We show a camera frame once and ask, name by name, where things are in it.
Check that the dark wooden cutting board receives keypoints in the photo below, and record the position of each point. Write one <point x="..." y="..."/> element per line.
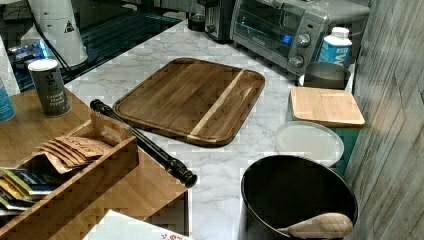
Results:
<point x="191" y="100"/>

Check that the black pepper shaker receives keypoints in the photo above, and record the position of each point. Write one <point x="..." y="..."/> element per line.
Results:
<point x="49" y="86"/>

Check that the colourful tea packets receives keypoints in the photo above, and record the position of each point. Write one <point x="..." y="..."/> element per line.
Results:
<point x="21" y="188"/>

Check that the blue salt shaker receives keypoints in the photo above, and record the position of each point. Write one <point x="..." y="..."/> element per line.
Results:
<point x="6" y="108"/>

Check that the black drawer handle bar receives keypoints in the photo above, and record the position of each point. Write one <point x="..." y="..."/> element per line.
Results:
<point x="172" y="165"/>

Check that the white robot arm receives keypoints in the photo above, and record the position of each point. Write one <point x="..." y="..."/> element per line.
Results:
<point x="57" y="23"/>

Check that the brown tea packets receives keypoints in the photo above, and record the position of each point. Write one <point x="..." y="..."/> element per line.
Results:
<point x="67" y="153"/>

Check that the grey metal cup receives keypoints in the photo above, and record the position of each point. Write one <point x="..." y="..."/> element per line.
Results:
<point x="326" y="75"/>

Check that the clear container with white lid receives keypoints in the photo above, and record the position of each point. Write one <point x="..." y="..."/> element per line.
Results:
<point x="309" y="140"/>

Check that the black toaster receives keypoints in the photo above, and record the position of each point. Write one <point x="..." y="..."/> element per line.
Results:
<point x="218" y="16"/>

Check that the white blue plastic bottle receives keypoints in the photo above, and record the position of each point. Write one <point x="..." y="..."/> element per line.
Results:
<point x="336" y="47"/>

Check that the black round pot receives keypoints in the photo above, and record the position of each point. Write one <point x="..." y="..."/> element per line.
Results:
<point x="281" y="190"/>

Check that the silver toaster oven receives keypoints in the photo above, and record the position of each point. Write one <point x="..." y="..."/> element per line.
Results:
<point x="289" y="33"/>

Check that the wooden spoon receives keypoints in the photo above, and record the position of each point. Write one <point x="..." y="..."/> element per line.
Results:
<point x="323" y="226"/>

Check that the teal canister with bamboo lid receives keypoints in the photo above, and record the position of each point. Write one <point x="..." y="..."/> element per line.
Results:
<point x="334" y="109"/>

